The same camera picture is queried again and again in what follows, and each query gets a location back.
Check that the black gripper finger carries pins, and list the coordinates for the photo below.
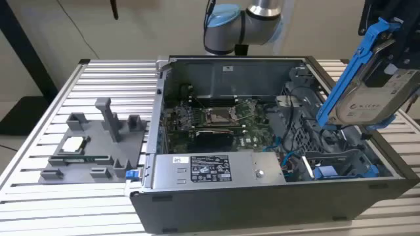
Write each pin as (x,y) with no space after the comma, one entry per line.
(381,77)

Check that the hard disk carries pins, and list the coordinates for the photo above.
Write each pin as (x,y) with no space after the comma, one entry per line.
(364,105)

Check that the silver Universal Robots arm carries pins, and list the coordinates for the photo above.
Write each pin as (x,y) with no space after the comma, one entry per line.
(225,34)

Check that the grey perforated disk bay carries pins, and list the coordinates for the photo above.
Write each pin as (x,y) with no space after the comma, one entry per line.
(305,137)

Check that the blue disk carrier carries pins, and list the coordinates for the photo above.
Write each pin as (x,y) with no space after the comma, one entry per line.
(328,172)

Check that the green motherboard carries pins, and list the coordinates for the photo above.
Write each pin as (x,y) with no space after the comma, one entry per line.
(256,140)

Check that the CPU socket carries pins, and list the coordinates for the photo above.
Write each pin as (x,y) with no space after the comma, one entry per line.
(217,116)

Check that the thin metal locking lever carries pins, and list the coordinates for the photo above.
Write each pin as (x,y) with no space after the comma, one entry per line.
(200,102)

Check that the silver power supply unit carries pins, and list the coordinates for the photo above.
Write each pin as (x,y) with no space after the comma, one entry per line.
(242,169)

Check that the open dark grey PC case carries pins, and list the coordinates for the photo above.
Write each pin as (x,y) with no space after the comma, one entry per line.
(229,209)

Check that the black hanging rod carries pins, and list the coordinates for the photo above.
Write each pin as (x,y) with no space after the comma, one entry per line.
(114,9)

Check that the blue case latch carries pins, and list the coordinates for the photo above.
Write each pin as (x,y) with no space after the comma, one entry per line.
(130,174)

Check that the grey parts rack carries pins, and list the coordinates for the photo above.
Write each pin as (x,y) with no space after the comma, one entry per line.
(94,147)

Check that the green RAM stick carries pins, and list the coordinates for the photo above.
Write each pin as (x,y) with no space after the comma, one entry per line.
(85,159)

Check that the silver CPU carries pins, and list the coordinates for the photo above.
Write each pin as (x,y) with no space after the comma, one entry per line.
(73,145)

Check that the black stand with base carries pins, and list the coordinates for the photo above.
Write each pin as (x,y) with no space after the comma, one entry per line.
(29,115)

